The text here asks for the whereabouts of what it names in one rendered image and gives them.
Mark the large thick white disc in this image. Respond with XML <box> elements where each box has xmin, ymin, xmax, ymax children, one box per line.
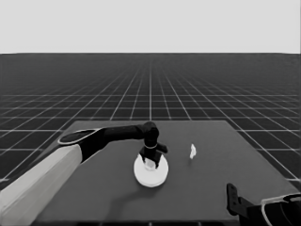
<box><xmin>133</xmin><ymin>153</ymin><xmax>169</xmax><ymax>188</ymax></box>

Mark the small white T-shaped piece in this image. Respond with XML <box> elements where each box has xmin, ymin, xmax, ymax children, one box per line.
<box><xmin>189</xmin><ymin>143</ymin><xmax>198</xmax><ymax>160</ymax></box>

